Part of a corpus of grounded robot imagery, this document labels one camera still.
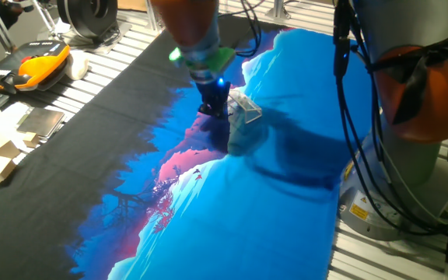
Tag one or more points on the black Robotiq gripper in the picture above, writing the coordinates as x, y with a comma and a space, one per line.
214, 93

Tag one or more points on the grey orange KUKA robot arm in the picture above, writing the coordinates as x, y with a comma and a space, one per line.
403, 23

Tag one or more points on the clear plastic packet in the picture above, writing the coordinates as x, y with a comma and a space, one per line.
247, 109

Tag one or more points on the green wrist flange adapter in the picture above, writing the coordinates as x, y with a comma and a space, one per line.
216, 62

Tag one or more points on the blue landscape printed cloth mat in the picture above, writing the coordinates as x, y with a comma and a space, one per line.
228, 218

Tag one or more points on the flat cardboard sheet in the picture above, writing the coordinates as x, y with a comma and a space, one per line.
130, 4

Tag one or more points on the white rounded plastic object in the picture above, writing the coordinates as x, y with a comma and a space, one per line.
77, 66

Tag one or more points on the grey metal plate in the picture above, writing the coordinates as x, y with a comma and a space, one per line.
41, 122

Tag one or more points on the small wooden cube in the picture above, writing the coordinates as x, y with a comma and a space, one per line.
31, 140

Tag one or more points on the orange black teach pendant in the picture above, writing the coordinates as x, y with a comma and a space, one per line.
33, 66

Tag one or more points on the white paper sheet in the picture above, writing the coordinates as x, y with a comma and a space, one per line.
2, 116

